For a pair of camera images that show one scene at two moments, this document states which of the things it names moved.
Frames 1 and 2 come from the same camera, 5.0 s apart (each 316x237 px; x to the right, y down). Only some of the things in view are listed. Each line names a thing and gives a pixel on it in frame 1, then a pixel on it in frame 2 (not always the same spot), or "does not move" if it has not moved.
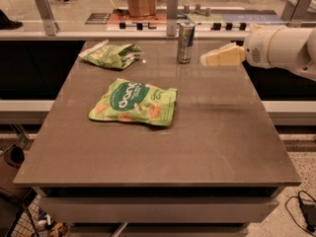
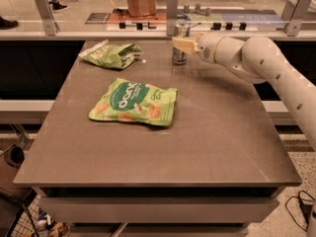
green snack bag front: [129, 101] does not move
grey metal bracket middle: [172, 1] does not move
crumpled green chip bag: [113, 55] does not move
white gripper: [256, 49] -> [206, 47]
